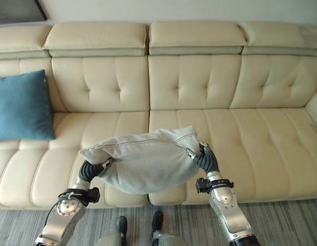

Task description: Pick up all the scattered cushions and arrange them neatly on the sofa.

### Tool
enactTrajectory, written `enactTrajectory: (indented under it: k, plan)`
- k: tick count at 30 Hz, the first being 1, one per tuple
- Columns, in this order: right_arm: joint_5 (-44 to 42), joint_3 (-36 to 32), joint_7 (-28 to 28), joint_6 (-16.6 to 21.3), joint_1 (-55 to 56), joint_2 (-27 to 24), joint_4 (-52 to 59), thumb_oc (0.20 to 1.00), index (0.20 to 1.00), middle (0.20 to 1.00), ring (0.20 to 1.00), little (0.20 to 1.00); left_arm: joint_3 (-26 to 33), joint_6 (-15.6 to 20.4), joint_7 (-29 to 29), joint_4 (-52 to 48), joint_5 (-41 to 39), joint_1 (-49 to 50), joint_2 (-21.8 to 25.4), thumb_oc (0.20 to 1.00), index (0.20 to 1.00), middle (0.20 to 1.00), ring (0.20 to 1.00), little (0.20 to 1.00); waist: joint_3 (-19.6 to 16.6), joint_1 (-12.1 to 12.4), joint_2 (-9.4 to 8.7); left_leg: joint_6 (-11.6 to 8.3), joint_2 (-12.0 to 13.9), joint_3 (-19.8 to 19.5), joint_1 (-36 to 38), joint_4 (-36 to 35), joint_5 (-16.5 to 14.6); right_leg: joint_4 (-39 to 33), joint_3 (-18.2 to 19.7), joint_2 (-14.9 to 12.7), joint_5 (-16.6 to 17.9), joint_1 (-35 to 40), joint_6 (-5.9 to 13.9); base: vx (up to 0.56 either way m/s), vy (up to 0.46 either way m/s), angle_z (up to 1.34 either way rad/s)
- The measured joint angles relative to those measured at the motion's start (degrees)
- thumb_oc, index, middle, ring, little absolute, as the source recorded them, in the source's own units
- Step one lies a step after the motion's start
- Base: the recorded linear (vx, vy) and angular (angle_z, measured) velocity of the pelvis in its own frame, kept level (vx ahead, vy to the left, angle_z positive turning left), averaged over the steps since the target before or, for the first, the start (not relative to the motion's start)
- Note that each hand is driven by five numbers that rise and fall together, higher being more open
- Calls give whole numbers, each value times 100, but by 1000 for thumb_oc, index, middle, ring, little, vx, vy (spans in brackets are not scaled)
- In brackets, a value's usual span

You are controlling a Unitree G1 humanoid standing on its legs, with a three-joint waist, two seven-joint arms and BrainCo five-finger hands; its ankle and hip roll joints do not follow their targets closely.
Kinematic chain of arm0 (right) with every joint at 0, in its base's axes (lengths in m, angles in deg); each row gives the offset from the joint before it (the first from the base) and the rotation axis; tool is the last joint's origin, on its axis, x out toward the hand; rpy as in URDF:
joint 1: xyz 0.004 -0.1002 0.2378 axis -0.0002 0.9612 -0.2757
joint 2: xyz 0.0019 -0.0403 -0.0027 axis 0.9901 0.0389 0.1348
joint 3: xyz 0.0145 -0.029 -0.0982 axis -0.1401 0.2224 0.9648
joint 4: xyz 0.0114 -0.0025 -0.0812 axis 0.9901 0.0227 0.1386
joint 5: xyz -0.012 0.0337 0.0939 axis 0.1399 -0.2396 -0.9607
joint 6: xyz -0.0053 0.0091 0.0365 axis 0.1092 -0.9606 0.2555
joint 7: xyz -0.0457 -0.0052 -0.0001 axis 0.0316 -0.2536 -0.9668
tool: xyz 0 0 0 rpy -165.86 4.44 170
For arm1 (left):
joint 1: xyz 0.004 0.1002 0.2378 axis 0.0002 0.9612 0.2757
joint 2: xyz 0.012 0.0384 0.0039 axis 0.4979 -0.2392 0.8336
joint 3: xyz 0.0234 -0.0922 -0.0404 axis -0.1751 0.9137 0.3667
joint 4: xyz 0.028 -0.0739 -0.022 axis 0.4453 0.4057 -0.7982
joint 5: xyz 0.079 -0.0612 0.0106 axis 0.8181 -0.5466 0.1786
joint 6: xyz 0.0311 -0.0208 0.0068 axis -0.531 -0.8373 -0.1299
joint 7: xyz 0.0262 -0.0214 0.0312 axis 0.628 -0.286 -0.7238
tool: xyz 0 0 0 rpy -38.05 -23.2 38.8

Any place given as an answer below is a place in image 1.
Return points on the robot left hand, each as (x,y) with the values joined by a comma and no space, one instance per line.
(90,171)

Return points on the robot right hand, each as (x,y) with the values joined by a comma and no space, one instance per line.
(207,160)

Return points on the light grey cushion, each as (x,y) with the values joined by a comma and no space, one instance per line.
(145,161)

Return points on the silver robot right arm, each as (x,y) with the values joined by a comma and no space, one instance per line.
(226,207)

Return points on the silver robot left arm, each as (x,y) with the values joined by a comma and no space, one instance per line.
(64,212)

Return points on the cream leather sofa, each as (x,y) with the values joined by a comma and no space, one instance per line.
(173,89)

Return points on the robot left leg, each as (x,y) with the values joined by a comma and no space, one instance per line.
(117,232)

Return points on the robot leg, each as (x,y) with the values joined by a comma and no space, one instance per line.
(117,232)
(163,230)

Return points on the robot right leg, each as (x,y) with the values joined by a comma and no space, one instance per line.
(163,230)

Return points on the blue cushion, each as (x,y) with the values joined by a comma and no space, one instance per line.
(21,106)

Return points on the dark framed picture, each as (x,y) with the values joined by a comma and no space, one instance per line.
(18,11)

